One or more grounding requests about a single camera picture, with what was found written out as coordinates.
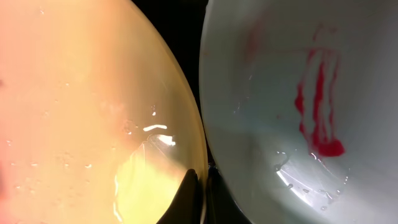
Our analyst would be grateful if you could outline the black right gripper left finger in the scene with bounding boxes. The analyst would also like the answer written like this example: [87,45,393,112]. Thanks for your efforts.
[157,169,200,224]

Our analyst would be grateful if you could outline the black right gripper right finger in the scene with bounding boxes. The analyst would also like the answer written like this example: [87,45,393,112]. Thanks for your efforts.
[205,167,251,224]

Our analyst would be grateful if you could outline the yellow plate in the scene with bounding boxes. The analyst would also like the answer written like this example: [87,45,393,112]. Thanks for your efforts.
[1,0,207,223]

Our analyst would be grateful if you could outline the mint plate with red stain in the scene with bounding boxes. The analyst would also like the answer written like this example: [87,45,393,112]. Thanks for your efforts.
[200,0,397,223]

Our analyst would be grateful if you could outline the round black tray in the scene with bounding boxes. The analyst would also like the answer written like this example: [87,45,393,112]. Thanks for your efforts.
[133,0,208,119]

